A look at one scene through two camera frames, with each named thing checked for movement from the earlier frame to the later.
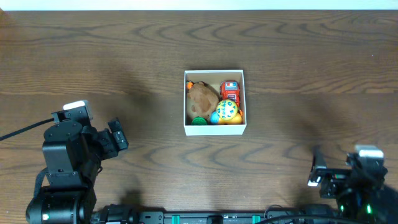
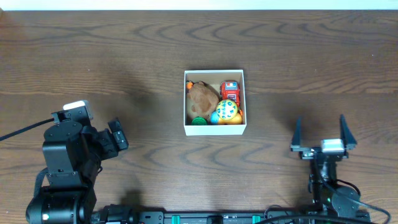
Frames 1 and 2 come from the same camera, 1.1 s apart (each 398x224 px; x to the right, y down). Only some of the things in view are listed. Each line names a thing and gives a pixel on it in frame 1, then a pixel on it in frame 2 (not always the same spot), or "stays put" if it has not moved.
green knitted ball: (199, 121) stays put
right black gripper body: (337, 178) to (306, 154)
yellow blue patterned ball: (227, 109) stays put
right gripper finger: (319, 162) to (296, 139)
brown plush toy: (201, 100) stays put
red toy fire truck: (230, 89) stays put
